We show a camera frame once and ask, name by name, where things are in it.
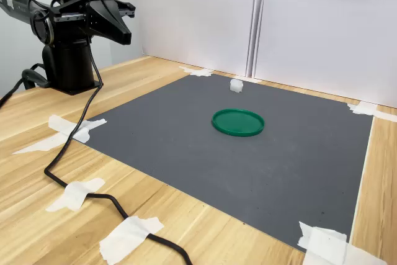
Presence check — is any round green lid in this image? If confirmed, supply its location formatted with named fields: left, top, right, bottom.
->
left=212, top=108, right=265, bottom=138

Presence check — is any dark grey mat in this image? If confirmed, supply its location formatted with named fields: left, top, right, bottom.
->
left=73, top=73, right=375, bottom=252

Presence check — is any long thin white strip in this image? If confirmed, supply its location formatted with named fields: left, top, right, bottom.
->
left=349, top=115, right=375, bottom=245

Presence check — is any black base power cable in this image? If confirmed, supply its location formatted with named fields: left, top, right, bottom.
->
left=0, top=63, right=51, bottom=108

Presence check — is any long black camera cable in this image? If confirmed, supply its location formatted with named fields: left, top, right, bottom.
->
left=43, top=40, right=194, bottom=265

